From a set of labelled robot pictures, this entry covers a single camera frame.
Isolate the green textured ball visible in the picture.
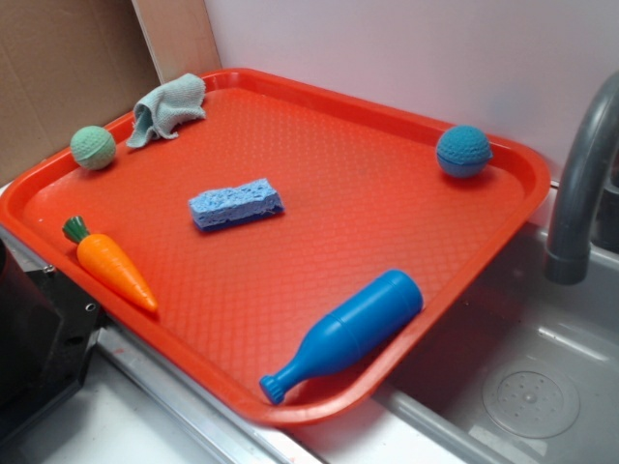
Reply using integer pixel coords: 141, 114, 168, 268
70, 126, 116, 170

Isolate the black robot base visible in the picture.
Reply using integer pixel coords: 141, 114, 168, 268
1, 245, 101, 443

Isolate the blue textured ball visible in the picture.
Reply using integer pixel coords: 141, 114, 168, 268
435, 126, 493, 179

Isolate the red plastic tray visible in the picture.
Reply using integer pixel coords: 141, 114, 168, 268
1, 70, 550, 427

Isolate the blue sponge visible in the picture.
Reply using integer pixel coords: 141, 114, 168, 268
188, 178, 285, 232

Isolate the blue toy bottle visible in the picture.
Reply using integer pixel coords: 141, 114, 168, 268
259, 270, 424, 405

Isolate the light green cloth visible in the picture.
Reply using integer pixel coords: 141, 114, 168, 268
127, 73, 206, 149

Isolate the orange toy carrot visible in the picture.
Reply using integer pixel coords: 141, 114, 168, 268
62, 216, 159, 313

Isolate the grey faucet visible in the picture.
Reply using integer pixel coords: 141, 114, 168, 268
544, 73, 618, 285

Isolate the grey plastic sink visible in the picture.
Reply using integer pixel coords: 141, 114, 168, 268
293, 226, 618, 463

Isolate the brown cardboard panel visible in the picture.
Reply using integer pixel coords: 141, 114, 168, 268
1, 1, 159, 184

